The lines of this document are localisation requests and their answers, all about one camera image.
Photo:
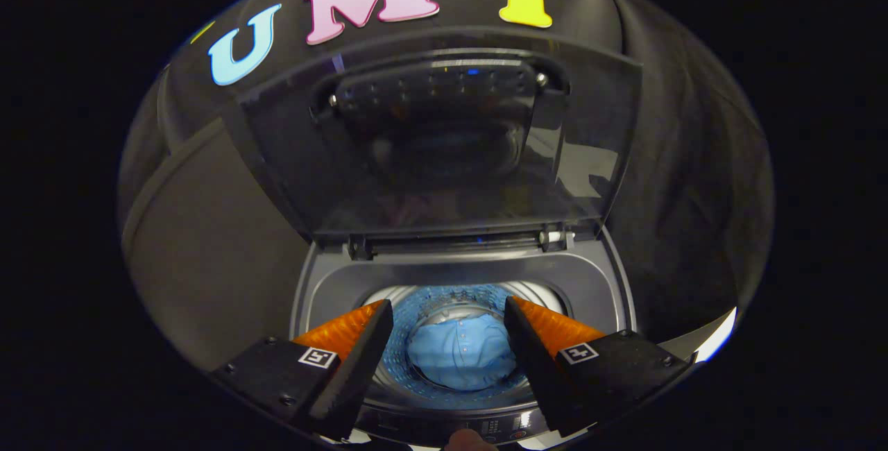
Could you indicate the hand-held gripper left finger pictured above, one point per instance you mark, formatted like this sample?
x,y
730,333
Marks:
x,y
364,361

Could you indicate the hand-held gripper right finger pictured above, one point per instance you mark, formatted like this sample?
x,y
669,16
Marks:
x,y
534,361

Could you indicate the light blue polo shirt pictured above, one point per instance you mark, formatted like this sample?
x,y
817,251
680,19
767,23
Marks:
x,y
458,354

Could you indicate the dark glass washing machine lid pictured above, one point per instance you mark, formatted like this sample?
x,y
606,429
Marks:
x,y
444,159

